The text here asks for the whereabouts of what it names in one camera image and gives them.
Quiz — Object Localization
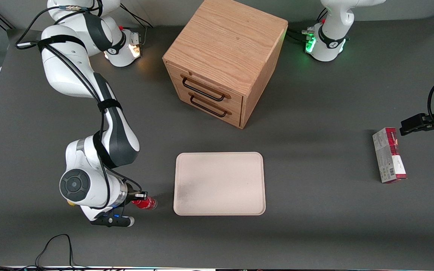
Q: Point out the long black drawer handle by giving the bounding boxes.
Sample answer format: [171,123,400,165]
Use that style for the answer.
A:
[181,74,232,102]

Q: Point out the thin black table cable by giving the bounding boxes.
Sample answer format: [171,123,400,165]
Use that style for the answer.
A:
[0,234,89,270]

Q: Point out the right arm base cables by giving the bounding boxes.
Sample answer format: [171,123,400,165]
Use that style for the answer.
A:
[119,3,154,46]

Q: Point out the right wrist grey camera box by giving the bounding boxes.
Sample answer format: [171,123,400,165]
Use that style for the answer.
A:
[90,214,135,228]

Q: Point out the wooden drawer cabinet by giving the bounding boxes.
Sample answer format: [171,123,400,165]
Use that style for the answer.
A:
[162,0,289,129]

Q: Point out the red plaid carton box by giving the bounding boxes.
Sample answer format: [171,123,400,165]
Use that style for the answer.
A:
[372,127,408,184]

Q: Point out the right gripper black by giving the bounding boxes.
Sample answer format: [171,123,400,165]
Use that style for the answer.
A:
[125,183,149,207]

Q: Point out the red coke bottle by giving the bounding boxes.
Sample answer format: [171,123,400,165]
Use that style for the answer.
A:
[132,197,158,210]

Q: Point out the beige plastic tray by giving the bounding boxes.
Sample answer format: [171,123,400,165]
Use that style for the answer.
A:
[173,152,266,216]

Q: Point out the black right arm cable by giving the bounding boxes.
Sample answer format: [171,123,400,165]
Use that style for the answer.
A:
[15,0,143,211]

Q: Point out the short black drawer handle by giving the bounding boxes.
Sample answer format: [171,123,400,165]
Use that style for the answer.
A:
[189,92,233,118]

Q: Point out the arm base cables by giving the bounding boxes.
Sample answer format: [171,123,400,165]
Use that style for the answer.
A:
[286,8,329,44]
[119,3,154,46]

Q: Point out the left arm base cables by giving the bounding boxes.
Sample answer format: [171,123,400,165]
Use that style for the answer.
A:
[286,8,329,44]

